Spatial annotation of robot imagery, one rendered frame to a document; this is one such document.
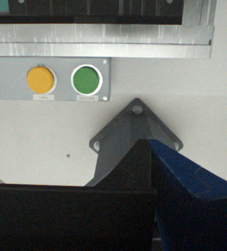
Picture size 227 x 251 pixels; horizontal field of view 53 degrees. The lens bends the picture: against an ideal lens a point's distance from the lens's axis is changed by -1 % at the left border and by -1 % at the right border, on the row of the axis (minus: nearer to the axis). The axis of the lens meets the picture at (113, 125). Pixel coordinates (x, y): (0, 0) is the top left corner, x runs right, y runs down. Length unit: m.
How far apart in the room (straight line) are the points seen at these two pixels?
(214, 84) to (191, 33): 0.16
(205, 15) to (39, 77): 0.25
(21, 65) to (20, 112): 0.16
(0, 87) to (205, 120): 0.39
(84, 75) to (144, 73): 0.15
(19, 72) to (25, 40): 0.05
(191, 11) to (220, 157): 0.33
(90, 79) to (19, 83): 0.11
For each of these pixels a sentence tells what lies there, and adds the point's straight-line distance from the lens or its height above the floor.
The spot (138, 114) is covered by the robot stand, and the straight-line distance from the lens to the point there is 0.45.
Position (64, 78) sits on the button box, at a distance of 0.37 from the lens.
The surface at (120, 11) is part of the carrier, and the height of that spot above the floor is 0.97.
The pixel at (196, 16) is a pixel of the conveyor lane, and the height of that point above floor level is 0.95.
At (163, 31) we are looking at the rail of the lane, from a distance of 0.36.
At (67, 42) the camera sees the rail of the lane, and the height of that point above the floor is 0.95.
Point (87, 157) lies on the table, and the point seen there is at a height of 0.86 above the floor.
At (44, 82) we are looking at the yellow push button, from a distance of 0.37.
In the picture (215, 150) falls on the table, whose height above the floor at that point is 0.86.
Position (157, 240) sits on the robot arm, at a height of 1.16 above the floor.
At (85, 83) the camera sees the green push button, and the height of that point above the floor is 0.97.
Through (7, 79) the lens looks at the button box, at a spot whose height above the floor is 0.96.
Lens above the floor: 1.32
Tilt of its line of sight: 69 degrees down
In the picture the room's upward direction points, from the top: 175 degrees counter-clockwise
